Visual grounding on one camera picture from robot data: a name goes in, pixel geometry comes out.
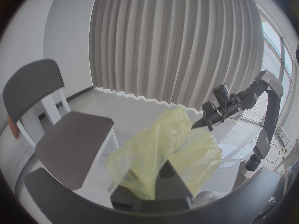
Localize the orange cushion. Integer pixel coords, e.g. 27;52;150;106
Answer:
8;114;19;140

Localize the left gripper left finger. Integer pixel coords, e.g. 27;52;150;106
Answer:
110;185;141;210

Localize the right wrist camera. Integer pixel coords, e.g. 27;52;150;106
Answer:
202;101;216;113

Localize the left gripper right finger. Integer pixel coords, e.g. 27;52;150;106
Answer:
155;160;194;201

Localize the pale grey sofa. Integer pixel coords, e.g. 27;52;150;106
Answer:
0;88;43;191

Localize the grey and white chair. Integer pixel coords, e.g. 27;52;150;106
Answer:
3;59;117;192

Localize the pale grey curtain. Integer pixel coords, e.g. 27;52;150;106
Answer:
89;0;265;111

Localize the yellow plastic bag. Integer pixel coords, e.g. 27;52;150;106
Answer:
106;105;223;201

